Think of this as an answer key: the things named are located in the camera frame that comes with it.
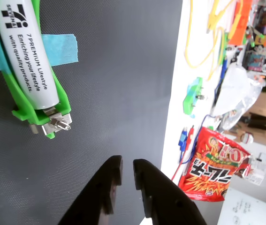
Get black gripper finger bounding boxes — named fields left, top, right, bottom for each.
left=132, top=158, right=208, bottom=225
left=57, top=155, right=123, bottom=225

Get white AA battery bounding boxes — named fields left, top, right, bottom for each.
left=0, top=0, right=60, bottom=110

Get green battery holder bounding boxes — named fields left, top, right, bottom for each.
left=0, top=0, right=73, bottom=140

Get red snack bag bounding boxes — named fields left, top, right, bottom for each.
left=177, top=126, right=252, bottom=202

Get blue alligator clip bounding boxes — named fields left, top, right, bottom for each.
left=178, top=127, right=188, bottom=152

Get red alligator clip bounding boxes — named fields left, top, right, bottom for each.
left=186, top=125, right=196, bottom=152

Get white notebook page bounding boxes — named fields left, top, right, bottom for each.
left=217, top=187, right=266, bottom=225

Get clear plastic bottle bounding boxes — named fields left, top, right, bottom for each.
left=240, top=154, right=266, bottom=186

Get small green printed block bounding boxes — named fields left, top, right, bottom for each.
left=182, top=76, right=208, bottom=118

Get dark gray textured mat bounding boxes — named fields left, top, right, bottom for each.
left=0, top=0, right=183, bottom=225

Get short blue masking tape piece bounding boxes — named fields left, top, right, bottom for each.
left=186, top=77, right=204, bottom=99

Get black stand legs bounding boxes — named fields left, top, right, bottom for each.
left=249, top=112, right=266, bottom=132

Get clear plastic bag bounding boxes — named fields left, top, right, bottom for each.
left=213, top=62, right=265, bottom=132

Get long blue masking tape strip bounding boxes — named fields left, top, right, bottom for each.
left=0, top=32, right=79, bottom=74

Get yellow clip lead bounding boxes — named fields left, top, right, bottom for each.
left=206, top=0, right=234, bottom=36

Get orange paper sheet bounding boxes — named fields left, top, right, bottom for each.
left=228, top=0, right=253, bottom=46

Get red wire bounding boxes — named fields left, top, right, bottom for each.
left=171, top=142, right=196, bottom=181

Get blue wire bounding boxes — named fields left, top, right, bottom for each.
left=177, top=114, right=219, bottom=165

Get yellow wire loop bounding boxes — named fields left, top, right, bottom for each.
left=184, top=0, right=225, bottom=82

